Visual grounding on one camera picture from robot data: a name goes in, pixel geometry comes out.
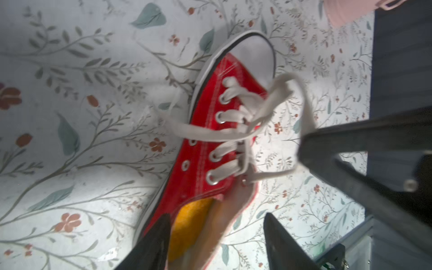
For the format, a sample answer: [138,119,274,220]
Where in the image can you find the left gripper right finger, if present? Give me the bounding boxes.
[263,213,319,270]

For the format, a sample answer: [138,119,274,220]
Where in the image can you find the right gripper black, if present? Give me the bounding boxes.
[298,107,432,254]

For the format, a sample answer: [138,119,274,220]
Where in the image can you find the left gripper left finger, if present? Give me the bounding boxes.
[115,214,171,270]

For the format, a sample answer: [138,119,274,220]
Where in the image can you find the red canvas sneaker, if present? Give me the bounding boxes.
[135,30,307,270]

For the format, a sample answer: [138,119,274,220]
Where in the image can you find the yellow fleece insole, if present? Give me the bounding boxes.
[168,198,214,263]

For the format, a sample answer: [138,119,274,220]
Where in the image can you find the pink pen cup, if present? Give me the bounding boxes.
[322,0,407,27]

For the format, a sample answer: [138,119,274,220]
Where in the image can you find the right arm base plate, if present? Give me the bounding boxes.
[315,244,347,270]

